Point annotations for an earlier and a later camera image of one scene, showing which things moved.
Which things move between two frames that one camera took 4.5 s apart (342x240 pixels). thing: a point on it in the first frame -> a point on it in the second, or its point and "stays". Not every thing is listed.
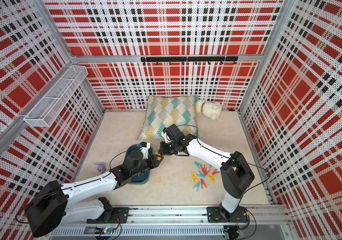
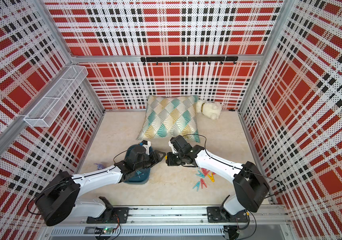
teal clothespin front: [197, 185] stays
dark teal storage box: [142, 177] stays
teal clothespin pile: [200, 174] stays
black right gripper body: [169, 148] -> [176, 159]
